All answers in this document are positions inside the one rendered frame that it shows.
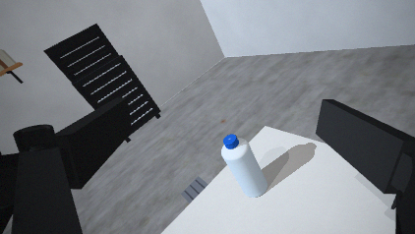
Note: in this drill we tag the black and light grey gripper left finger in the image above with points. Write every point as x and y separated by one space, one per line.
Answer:
49 165

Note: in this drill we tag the white bottle with blue cap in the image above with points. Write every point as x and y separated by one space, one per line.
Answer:
240 159

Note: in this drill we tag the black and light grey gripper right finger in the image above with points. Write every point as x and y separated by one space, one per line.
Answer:
381 153

